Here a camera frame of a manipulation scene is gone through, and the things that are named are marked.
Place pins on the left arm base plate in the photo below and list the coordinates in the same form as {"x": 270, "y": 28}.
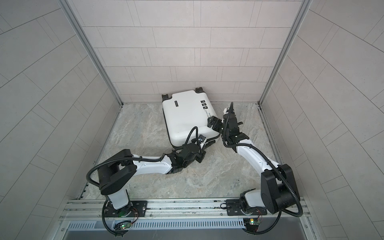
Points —
{"x": 133, "y": 209}

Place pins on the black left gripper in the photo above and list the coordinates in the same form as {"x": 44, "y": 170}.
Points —
{"x": 202, "y": 156}

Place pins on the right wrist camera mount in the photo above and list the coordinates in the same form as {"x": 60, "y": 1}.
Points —
{"x": 231, "y": 126}

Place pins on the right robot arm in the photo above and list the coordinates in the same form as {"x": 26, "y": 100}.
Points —
{"x": 278, "y": 191}

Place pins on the right circuit board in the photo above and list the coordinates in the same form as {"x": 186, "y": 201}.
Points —
{"x": 251, "y": 225}

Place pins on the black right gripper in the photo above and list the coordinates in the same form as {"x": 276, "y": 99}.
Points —
{"x": 218, "y": 121}

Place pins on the metal corner post right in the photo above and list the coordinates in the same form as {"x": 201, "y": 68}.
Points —
{"x": 288, "y": 42}

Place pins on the left circuit board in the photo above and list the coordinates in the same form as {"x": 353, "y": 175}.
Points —
{"x": 123, "y": 226}

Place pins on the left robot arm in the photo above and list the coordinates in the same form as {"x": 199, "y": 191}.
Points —
{"x": 112, "y": 175}

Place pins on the white black suitcase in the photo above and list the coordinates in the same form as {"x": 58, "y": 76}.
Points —
{"x": 185, "y": 110}

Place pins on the metal corner post left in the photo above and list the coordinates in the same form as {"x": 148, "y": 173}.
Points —
{"x": 88, "y": 47}

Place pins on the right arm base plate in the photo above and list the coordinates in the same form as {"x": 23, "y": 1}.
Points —
{"x": 237, "y": 207}

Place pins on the metal corner post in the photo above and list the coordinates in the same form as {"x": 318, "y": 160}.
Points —
{"x": 288, "y": 42}
{"x": 88, "y": 47}

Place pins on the circuit board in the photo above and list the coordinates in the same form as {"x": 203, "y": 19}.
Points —
{"x": 251, "y": 225}
{"x": 123, "y": 226}

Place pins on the aluminium mounting rail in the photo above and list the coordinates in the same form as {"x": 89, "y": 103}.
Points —
{"x": 198, "y": 208}

